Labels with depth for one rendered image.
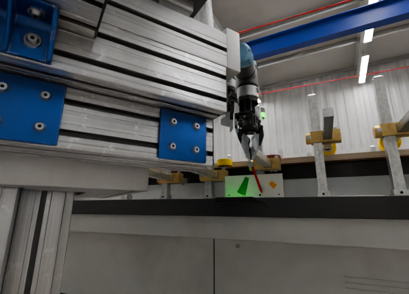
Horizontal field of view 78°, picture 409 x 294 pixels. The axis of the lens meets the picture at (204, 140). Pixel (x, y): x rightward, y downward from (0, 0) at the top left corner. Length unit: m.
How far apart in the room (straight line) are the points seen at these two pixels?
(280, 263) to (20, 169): 1.16
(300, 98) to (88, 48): 8.83
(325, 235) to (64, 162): 0.95
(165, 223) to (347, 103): 8.00
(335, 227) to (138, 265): 1.13
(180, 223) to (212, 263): 0.30
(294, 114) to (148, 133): 8.56
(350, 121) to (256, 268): 7.60
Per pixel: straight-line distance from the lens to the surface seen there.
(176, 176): 1.30
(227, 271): 1.45
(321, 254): 1.35
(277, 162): 1.14
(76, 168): 0.47
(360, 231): 1.14
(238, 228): 1.19
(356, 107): 8.84
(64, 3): 0.36
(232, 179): 1.18
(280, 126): 8.86
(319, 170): 1.13
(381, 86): 1.24
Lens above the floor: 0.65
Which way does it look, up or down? 16 degrees up
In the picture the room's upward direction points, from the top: straight up
